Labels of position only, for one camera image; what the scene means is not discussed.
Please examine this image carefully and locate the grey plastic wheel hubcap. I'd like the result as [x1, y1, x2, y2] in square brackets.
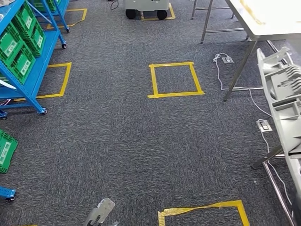
[256, 47, 301, 200]

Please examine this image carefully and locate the yellow tape square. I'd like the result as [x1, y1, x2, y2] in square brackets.
[157, 200, 250, 226]
[147, 62, 205, 99]
[47, 8, 88, 30]
[140, 3, 177, 21]

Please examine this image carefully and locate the grey wheeled cart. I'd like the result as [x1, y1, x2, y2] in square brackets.
[124, 0, 170, 20]

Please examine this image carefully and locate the green plastic crate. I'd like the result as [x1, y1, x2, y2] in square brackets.
[8, 43, 36, 85]
[32, 0, 62, 13]
[27, 22, 46, 58]
[12, 2, 37, 32]
[0, 129, 18, 174]
[0, 23, 24, 68]

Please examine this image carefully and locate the steel leg table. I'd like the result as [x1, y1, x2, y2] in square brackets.
[191, 0, 301, 103]

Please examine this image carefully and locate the white cable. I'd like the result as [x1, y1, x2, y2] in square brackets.
[257, 118, 293, 207]
[213, 53, 273, 118]

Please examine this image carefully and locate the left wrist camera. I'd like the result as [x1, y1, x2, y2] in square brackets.
[84, 198, 115, 226]

